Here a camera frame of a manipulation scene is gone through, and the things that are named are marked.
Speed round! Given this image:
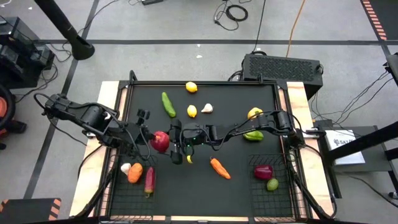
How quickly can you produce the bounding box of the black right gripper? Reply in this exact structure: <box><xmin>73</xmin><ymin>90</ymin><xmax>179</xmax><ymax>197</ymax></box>
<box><xmin>170</xmin><ymin>118</ymin><xmax>210</xmax><ymax>166</ymax></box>

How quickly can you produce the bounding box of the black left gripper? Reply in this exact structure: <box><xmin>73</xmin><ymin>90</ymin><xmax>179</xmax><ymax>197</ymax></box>
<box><xmin>124</xmin><ymin>121</ymin><xmax>156</xmax><ymax>149</ymax></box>

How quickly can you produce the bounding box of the red apple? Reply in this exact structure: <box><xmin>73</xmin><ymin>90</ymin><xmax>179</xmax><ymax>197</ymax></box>
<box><xmin>150</xmin><ymin>130</ymin><xmax>171</xmax><ymax>154</ymax></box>

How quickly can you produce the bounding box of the green cucumber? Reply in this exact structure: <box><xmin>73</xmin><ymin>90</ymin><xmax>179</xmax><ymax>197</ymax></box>
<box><xmin>160</xmin><ymin>91</ymin><xmax>177</xmax><ymax>119</ymax></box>

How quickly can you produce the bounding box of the orange sweet potato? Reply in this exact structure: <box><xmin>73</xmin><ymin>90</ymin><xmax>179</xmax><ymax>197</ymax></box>
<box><xmin>127</xmin><ymin>162</ymin><xmax>144</xmax><ymax>184</ymax></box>

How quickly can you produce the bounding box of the red chili pepper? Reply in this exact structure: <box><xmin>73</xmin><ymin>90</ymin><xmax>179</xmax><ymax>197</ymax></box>
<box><xmin>144</xmin><ymin>166</ymin><xmax>156</xmax><ymax>198</ymax></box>

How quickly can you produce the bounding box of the long orange pepper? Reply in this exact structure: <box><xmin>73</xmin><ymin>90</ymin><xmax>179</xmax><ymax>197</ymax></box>
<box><xmin>210</xmin><ymin>157</ymin><xmax>232</xmax><ymax>180</ymax></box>

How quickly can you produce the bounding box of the green bell pepper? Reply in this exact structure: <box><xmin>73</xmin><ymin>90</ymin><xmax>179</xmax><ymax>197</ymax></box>
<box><xmin>243</xmin><ymin>130</ymin><xmax>265</xmax><ymax>142</ymax></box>

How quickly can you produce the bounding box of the yellow bell pepper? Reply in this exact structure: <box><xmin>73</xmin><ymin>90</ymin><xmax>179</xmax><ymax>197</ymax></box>
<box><xmin>247</xmin><ymin>107</ymin><xmax>264</xmax><ymax>121</ymax></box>

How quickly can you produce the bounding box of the green lime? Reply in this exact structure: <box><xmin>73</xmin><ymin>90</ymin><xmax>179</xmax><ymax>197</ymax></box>
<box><xmin>266</xmin><ymin>178</ymin><xmax>279</xmax><ymax>192</ymax></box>

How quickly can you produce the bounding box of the wooden table board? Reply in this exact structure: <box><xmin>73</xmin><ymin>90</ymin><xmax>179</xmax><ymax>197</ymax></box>
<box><xmin>68</xmin><ymin>81</ymin><xmax>128</xmax><ymax>218</ymax></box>
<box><xmin>277</xmin><ymin>81</ymin><xmax>335</xmax><ymax>218</ymax></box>

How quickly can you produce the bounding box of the black pole with base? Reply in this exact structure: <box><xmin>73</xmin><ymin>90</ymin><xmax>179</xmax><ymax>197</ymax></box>
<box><xmin>33</xmin><ymin>0</ymin><xmax>96</xmax><ymax>61</ymax></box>

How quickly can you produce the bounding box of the black computer case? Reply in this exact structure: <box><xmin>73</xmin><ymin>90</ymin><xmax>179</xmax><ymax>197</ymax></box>
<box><xmin>241</xmin><ymin>53</ymin><xmax>324</xmax><ymax>100</ymax></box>

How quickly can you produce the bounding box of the hazard-striped floor mat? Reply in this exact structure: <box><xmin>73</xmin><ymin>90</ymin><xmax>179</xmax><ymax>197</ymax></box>
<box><xmin>0</xmin><ymin>198</ymin><xmax>62</xmax><ymax>224</ymax></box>
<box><xmin>359</xmin><ymin>0</ymin><xmax>398</xmax><ymax>41</ymax></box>

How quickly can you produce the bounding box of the black equipment rack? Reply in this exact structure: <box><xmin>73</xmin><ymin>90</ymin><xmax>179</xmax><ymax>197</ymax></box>
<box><xmin>0</xmin><ymin>16</ymin><xmax>56</xmax><ymax>90</ymax></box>

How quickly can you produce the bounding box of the white printed box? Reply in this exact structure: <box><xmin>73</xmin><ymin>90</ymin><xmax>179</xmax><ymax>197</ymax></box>
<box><xmin>324</xmin><ymin>129</ymin><xmax>366</xmax><ymax>166</ymax></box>

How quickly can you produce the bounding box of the black diagonal beam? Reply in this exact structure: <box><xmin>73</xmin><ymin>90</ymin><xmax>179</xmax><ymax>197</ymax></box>
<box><xmin>326</xmin><ymin>121</ymin><xmax>398</xmax><ymax>162</ymax></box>

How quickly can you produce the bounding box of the black side table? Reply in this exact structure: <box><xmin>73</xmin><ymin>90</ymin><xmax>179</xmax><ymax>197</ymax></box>
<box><xmin>312</xmin><ymin>119</ymin><xmax>398</xmax><ymax>200</ymax></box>

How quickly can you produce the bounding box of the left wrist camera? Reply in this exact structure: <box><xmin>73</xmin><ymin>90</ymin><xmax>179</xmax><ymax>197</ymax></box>
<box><xmin>136</xmin><ymin>108</ymin><xmax>151</xmax><ymax>126</ymax></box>

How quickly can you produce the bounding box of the black wire basket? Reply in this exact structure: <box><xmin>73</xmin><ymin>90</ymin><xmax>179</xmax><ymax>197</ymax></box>
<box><xmin>248</xmin><ymin>154</ymin><xmax>296</xmax><ymax>218</ymax></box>
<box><xmin>110</xmin><ymin>154</ymin><xmax>158</xmax><ymax>217</ymax></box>

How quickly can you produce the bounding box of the black table frame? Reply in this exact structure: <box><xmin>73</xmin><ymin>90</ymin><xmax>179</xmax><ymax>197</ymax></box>
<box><xmin>99</xmin><ymin>70</ymin><xmax>336</xmax><ymax>223</ymax></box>

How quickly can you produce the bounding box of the coiled black cable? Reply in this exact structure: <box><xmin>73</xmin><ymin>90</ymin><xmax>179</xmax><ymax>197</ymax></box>
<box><xmin>213</xmin><ymin>0</ymin><xmax>249</xmax><ymax>32</ymax></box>

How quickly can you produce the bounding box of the black floor cable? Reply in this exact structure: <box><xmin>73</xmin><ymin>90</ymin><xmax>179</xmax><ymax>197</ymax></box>
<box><xmin>251</xmin><ymin>0</ymin><xmax>267</xmax><ymax>54</ymax></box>

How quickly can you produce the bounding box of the orange power cable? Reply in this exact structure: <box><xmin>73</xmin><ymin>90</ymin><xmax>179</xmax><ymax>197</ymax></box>
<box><xmin>285</xmin><ymin>0</ymin><xmax>307</xmax><ymax>58</ymax></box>

